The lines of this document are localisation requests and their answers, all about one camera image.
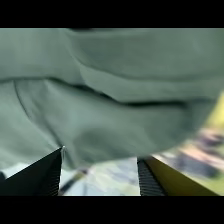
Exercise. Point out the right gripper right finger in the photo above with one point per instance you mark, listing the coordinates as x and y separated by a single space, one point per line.
156 181

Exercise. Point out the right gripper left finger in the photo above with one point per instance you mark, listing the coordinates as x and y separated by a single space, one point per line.
36 178

